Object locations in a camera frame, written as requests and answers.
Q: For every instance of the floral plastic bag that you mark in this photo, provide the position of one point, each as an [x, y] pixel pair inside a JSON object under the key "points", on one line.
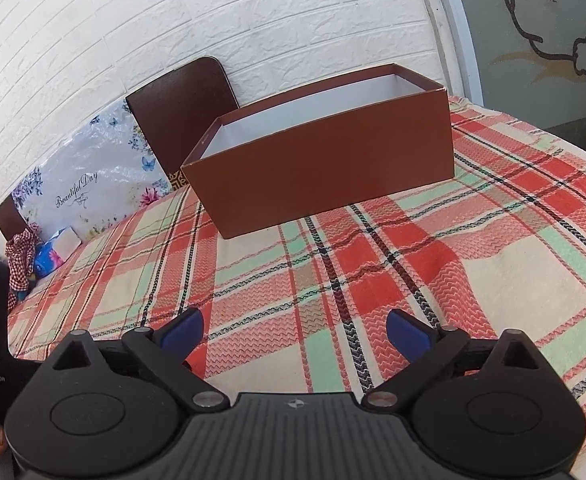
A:
{"points": [[93, 180]]}

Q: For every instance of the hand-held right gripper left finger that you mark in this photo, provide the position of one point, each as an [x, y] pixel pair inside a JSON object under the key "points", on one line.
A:
{"points": [[185, 330]]}

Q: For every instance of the brown cardboard box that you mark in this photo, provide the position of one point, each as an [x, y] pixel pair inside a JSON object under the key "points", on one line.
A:
{"points": [[323, 165]]}

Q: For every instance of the gold patterned item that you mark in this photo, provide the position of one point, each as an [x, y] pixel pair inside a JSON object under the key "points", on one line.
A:
{"points": [[177, 181]]}

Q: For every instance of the blue tissue pack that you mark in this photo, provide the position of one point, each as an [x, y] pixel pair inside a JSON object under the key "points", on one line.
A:
{"points": [[55, 252]]}

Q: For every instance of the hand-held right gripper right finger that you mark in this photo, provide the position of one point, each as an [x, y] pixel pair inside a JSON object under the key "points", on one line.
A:
{"points": [[408, 332]]}

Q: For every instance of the glass door with cartoon drawing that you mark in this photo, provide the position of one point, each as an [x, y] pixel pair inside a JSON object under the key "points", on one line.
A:
{"points": [[528, 35]]}

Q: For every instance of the plaid blanket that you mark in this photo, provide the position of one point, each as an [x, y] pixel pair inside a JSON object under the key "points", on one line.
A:
{"points": [[398, 260]]}

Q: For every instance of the red checkered cloth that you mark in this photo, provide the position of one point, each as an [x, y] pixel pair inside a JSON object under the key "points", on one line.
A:
{"points": [[22, 260]]}

